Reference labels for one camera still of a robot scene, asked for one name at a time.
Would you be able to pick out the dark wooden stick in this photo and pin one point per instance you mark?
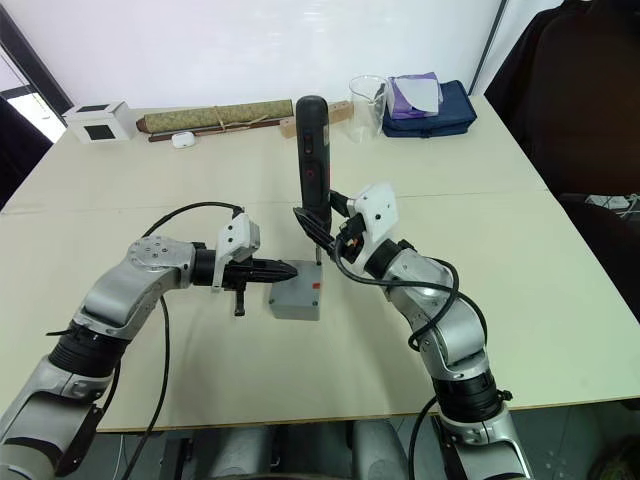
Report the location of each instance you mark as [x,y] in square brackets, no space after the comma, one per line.
[165,136]

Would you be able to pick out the navy blue fabric bag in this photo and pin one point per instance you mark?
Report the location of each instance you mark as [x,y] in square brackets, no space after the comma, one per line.
[445,117]

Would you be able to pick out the light wooden block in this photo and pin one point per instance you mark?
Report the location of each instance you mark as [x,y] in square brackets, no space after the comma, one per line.
[340,111]

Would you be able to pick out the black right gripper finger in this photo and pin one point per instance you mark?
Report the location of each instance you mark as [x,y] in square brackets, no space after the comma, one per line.
[314,226]
[340,202]

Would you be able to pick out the grey plastic box with lid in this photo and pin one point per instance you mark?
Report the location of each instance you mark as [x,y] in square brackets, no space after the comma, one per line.
[295,297]

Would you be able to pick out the purple tissue pack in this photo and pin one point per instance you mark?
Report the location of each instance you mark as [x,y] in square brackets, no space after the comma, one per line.
[412,97]

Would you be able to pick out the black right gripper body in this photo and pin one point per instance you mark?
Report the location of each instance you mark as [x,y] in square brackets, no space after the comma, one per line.
[352,240]

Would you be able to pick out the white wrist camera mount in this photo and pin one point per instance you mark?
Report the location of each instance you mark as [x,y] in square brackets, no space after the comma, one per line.
[376,207]
[239,237]

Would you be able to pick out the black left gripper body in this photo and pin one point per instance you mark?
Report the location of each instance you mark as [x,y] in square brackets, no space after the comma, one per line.
[239,277]

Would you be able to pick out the white power strip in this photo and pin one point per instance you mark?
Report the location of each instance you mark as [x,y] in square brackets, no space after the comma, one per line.
[612,202]

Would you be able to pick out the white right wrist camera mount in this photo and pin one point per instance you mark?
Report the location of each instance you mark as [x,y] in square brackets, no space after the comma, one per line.
[376,207]

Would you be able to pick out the black electric screwdriver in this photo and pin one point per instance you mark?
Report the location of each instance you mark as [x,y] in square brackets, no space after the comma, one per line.
[312,150]

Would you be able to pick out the white earbuds case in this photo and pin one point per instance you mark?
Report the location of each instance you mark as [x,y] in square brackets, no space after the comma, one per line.
[182,139]

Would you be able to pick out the white cube box black squares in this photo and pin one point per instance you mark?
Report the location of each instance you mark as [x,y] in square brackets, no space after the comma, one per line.
[102,122]

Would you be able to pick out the black vertical pole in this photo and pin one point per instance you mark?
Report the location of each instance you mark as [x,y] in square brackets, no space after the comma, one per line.
[487,45]

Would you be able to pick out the black window frame bar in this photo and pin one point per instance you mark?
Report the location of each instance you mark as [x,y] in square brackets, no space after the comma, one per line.
[35,55]

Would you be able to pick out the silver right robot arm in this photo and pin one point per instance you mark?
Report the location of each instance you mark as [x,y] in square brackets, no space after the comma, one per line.
[440,320]

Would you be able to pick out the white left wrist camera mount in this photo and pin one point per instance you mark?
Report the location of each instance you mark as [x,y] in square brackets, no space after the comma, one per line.
[239,237]

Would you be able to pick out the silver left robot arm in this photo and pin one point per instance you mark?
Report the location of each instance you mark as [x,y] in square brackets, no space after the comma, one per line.
[115,295]

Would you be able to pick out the dark brown chair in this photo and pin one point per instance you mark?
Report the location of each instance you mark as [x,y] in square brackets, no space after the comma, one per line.
[580,100]

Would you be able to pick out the grey rounded shape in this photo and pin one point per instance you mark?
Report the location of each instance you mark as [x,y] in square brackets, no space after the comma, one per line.
[245,452]
[380,452]

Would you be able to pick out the rolled olive mat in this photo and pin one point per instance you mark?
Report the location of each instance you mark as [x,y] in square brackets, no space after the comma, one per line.
[210,116]

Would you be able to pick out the clear glass beaker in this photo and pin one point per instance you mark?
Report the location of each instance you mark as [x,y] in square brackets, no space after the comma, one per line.
[367,112]

